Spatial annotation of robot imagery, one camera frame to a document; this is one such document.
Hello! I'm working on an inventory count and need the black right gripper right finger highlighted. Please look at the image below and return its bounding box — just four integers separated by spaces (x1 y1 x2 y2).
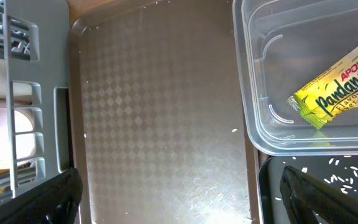
280 166 358 224

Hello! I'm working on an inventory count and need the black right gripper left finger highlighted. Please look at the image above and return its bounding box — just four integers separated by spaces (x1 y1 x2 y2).
0 168 83 224

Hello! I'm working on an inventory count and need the grey dishwasher rack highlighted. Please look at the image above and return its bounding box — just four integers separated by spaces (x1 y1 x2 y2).
0 0 70 205

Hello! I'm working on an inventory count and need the spilled rice food waste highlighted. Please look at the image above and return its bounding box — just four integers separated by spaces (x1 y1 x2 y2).
267 155 358 201

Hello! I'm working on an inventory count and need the black waste bin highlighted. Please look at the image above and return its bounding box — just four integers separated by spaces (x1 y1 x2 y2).
257 154 358 224

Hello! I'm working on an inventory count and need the dark brown serving tray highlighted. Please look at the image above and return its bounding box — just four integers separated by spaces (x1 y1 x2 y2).
68 0 259 223

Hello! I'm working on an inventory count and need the clear plastic bin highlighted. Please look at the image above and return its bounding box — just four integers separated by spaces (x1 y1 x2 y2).
232 0 358 156

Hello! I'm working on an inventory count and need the green snack wrapper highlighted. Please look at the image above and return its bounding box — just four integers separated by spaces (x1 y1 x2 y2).
288 47 358 129

